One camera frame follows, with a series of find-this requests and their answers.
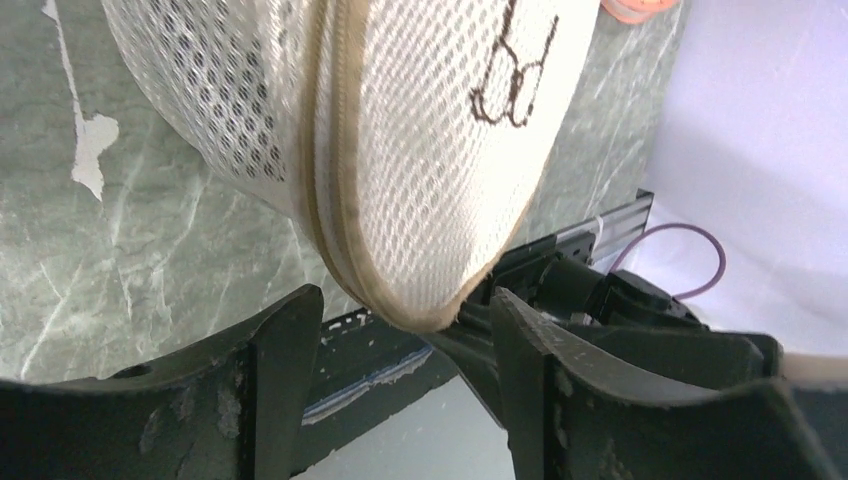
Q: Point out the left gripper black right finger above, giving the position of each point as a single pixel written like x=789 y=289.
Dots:
x=575 y=411

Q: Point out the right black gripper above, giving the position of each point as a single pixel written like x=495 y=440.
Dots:
x=619 y=312

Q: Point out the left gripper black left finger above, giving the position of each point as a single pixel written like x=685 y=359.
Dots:
x=226 y=407

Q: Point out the floral mesh laundry bag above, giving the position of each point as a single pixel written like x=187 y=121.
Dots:
x=634 y=12

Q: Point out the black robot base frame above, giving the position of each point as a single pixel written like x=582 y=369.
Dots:
x=365 y=372

